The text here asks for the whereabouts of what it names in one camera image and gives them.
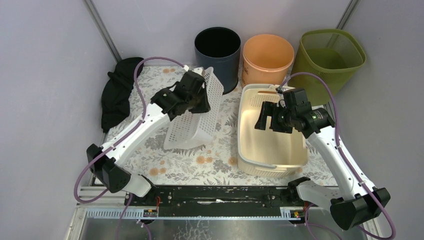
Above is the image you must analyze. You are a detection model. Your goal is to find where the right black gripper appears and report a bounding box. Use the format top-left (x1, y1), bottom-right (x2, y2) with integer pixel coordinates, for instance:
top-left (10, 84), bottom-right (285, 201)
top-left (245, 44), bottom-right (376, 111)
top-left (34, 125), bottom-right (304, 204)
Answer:
top-left (253, 101), bottom-right (295, 134)

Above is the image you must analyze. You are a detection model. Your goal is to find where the white slotted basket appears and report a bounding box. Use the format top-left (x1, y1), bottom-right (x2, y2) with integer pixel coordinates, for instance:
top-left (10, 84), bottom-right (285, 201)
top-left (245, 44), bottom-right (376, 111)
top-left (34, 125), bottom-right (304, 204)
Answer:
top-left (163, 67), bottom-right (224, 150)

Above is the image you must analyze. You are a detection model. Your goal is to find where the cream perforated large basket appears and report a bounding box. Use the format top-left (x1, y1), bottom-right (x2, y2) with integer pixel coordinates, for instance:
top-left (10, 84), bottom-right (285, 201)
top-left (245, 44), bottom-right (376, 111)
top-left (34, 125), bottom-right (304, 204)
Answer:
top-left (237, 84), bottom-right (309, 178)

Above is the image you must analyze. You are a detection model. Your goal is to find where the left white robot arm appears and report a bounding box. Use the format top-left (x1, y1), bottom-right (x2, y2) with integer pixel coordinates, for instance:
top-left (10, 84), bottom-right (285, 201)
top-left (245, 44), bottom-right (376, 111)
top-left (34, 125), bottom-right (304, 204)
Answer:
top-left (86, 67), bottom-right (223, 206)

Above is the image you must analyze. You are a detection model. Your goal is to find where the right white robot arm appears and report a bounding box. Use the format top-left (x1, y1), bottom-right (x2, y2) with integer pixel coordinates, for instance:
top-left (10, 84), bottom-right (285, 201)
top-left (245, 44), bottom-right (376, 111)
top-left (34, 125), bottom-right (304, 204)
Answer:
top-left (254, 101), bottom-right (391, 230)

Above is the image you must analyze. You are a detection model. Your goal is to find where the orange round bin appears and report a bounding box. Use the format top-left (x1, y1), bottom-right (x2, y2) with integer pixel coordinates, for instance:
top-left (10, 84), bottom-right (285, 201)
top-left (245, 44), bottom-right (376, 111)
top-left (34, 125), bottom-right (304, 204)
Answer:
top-left (241, 34), bottom-right (295, 87)

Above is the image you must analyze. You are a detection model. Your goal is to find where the dark blue round bin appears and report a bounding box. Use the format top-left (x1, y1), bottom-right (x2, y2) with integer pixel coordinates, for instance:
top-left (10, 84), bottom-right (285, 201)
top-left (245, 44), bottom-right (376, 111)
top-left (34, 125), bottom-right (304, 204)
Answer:
top-left (194, 26), bottom-right (241, 95)

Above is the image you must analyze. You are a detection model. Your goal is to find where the black cloth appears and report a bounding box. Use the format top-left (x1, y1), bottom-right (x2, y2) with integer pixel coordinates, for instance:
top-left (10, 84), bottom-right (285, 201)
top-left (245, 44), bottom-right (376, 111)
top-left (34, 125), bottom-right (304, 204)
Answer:
top-left (101, 57), bottom-right (143, 133)

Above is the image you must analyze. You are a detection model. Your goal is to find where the floral patterned table mat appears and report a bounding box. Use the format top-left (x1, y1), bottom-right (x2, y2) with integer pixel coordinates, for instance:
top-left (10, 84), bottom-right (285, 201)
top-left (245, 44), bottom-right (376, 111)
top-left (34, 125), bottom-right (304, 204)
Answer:
top-left (124, 85), bottom-right (336, 187)

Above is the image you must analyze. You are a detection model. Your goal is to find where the green mesh waste bin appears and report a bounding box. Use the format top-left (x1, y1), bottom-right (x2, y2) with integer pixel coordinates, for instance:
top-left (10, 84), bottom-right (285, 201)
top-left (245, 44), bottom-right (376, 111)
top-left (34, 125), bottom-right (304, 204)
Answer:
top-left (291, 29), bottom-right (367, 96)

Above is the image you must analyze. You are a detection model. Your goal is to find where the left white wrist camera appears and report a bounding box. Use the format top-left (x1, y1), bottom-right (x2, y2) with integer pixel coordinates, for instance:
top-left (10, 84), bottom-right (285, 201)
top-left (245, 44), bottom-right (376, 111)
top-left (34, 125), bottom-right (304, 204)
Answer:
top-left (192, 67), bottom-right (205, 77)

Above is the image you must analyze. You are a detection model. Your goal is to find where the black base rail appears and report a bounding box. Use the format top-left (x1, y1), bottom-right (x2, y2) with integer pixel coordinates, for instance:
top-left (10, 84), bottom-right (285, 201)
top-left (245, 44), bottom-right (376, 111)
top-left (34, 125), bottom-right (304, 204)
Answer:
top-left (124, 185), bottom-right (306, 223)

